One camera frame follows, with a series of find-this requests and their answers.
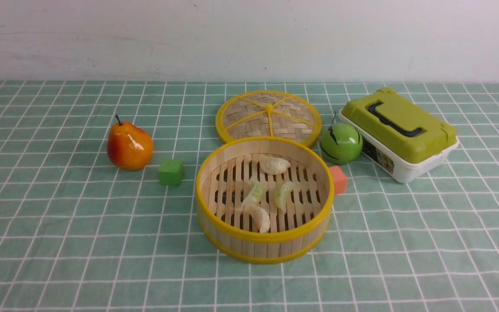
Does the white dumpling bottom edge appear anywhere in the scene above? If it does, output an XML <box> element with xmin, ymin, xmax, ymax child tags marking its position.
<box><xmin>242</xmin><ymin>204</ymin><xmax>271</xmax><ymax>233</ymax></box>

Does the orange cube block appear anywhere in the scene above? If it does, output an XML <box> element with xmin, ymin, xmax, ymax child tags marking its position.
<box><xmin>329</xmin><ymin>166</ymin><xmax>348</xmax><ymax>195</ymax></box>

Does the bamboo steamer tray yellow rim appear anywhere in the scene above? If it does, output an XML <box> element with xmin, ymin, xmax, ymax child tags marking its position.
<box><xmin>195</xmin><ymin>136</ymin><xmax>335</xmax><ymax>264</ymax></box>

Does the green checkered tablecloth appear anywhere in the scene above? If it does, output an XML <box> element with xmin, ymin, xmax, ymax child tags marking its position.
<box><xmin>0</xmin><ymin>81</ymin><xmax>499</xmax><ymax>312</ymax></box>

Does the woven bamboo steamer lid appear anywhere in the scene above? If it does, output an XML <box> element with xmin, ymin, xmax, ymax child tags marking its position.
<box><xmin>215</xmin><ymin>90</ymin><xmax>322</xmax><ymax>148</ymax></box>

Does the green lid white lunchbox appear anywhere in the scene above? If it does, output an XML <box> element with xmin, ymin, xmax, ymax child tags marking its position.
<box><xmin>338</xmin><ymin>87</ymin><xmax>460</xmax><ymax>184</ymax></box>

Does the green apple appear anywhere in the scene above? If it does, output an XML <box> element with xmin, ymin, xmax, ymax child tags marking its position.
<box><xmin>319</xmin><ymin>115</ymin><xmax>363</xmax><ymax>165</ymax></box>

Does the green dumpling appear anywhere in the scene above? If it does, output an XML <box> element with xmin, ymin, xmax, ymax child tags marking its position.
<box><xmin>273</xmin><ymin>181</ymin><xmax>300</xmax><ymax>215</ymax></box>
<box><xmin>241</xmin><ymin>176</ymin><xmax>263</xmax><ymax>207</ymax></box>

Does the red orange pear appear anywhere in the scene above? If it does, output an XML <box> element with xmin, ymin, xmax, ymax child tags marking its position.
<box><xmin>107</xmin><ymin>114</ymin><xmax>154</xmax><ymax>171</ymax></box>

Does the green cube block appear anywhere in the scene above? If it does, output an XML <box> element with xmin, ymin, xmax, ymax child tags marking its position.
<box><xmin>158</xmin><ymin>159</ymin><xmax>185</xmax><ymax>186</ymax></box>

